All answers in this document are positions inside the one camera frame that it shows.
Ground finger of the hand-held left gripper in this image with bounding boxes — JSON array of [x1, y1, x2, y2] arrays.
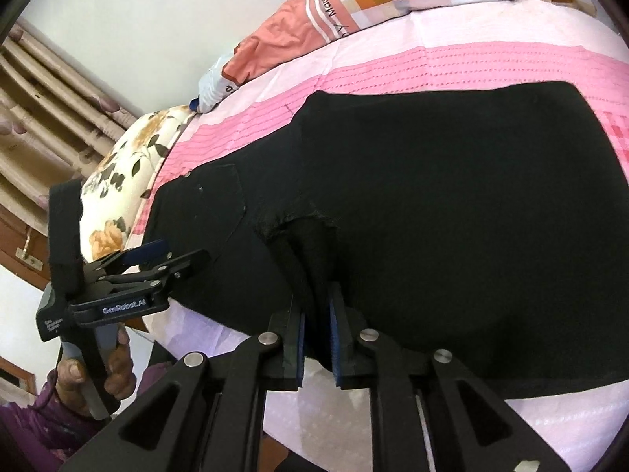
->
[[105, 250, 212, 297], [93, 238, 170, 276]]

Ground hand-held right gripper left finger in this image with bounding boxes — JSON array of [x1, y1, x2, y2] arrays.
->
[[61, 295, 308, 472]]

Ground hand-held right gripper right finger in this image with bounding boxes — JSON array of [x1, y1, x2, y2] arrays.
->
[[327, 282, 573, 472]]

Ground black pants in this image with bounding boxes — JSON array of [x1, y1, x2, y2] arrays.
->
[[145, 81, 629, 399]]

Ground person's left forearm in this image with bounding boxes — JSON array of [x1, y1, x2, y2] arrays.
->
[[0, 369, 106, 460]]

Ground person's left hand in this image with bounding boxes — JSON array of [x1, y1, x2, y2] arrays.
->
[[54, 327, 137, 419]]

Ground floral pillow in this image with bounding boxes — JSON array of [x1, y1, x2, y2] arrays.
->
[[79, 105, 197, 264]]

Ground striped brown curtain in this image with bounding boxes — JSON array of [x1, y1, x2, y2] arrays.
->
[[0, 17, 141, 212]]

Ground light blue plastic packet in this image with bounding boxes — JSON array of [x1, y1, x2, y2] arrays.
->
[[189, 54, 241, 114]]

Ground pink checked bedsheet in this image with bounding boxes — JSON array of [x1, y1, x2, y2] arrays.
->
[[130, 0, 629, 472]]

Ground wooden bed frame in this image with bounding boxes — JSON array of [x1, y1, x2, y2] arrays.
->
[[0, 206, 64, 306]]

